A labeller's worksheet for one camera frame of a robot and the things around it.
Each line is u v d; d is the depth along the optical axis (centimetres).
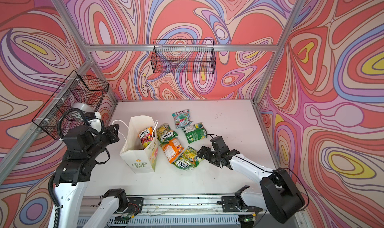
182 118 105
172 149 88
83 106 73
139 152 67
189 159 85
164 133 96
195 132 97
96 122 56
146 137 82
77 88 80
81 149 45
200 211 72
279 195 41
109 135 57
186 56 96
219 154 66
